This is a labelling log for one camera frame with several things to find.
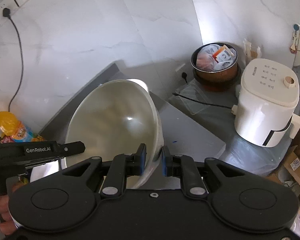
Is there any black power cable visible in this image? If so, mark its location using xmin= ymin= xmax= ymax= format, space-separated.
xmin=1 ymin=8 xmax=25 ymax=113

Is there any white mug with brush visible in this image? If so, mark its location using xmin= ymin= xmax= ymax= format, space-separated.
xmin=290 ymin=24 xmax=300 ymax=67

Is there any cardboard box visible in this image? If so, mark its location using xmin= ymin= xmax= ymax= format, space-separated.
xmin=267 ymin=146 xmax=300 ymax=200

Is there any orange juice bottle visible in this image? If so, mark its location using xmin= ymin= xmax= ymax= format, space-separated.
xmin=0 ymin=111 xmax=45 ymax=142

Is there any brown pot with bags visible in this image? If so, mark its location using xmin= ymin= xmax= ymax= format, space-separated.
xmin=190 ymin=42 xmax=241 ymax=91

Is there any person's left hand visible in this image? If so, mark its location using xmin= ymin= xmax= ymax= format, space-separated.
xmin=0 ymin=194 xmax=17 ymax=236

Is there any black appliance cord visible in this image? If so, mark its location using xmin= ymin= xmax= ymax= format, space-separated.
xmin=172 ymin=72 xmax=233 ymax=110

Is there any white ceramic bowl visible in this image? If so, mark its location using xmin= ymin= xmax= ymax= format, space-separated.
xmin=65 ymin=79 xmax=164 ymax=189

